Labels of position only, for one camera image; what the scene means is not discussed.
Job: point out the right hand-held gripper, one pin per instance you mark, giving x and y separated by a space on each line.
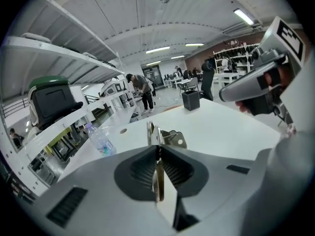
285 40

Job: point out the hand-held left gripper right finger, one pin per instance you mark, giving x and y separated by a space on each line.
216 181

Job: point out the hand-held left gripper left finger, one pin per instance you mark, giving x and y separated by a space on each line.
98 181

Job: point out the metal binder clip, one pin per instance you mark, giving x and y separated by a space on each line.
169 139

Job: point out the person's right hand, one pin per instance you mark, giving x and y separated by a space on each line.
278 79

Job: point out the shelves with black items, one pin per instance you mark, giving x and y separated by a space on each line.
236 58

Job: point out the black office chair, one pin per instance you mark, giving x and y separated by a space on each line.
207 82

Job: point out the clear plastic water bottle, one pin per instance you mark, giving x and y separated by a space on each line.
101 139

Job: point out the white table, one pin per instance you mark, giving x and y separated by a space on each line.
221 129

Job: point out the grey chair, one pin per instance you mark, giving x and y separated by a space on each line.
189 85

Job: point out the black pen holder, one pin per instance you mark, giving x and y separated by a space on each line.
191 101

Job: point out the ceiling light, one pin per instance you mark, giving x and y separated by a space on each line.
243 16
157 50
194 44

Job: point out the green and black case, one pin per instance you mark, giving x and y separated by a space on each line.
51 99

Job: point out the white headset device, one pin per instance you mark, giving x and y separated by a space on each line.
112 86

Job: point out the white metal shelving unit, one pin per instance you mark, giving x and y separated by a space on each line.
73 58

